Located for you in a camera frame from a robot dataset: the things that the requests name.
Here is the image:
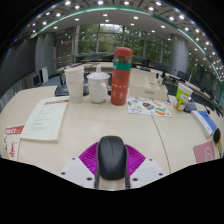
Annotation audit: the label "stack of white paper cups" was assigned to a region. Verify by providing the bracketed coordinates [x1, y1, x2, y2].
[64, 65, 85, 103]

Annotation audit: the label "green printed paper cup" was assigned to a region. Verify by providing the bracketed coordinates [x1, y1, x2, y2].
[172, 82, 194, 113]

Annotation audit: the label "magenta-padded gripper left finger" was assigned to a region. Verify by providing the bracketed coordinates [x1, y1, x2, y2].
[59, 142, 101, 190]

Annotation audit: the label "black microphone base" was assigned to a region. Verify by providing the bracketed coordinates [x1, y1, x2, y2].
[54, 74, 70, 98]

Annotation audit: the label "ceiling lights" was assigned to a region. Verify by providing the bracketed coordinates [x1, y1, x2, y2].
[13, 0, 224, 83]

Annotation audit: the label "black computer mouse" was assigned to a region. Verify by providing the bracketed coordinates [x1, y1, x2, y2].
[96, 135, 128, 181]

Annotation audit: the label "colourful sticker sheet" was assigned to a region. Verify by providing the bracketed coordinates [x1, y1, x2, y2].
[126, 96, 174, 118]

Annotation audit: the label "white lidded mug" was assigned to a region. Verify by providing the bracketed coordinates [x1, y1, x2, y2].
[86, 71, 111, 104]

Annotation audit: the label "black conference microphone console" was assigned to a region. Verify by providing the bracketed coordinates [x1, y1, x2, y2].
[183, 99, 198, 114]

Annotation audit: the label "pink mouse pad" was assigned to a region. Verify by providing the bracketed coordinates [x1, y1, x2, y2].
[193, 140, 217, 164]

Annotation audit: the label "red and white leaflet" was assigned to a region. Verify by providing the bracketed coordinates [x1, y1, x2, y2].
[2, 124, 26, 162]

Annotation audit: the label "dark office chairs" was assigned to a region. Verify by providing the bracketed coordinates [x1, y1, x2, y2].
[74, 53, 218, 99]

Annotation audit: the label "cream cardboard box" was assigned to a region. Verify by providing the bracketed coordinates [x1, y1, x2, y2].
[128, 72, 169, 101]

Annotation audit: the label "red bottle with green band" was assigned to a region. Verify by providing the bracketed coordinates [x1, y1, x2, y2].
[110, 46, 134, 107]

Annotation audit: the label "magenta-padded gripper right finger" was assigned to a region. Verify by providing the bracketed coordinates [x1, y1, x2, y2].
[123, 143, 167, 190]

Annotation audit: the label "blue and white book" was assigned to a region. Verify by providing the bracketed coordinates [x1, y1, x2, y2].
[190, 109, 218, 139]

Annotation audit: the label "cream booklet with red title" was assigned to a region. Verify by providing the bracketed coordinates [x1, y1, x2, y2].
[19, 95, 70, 143]

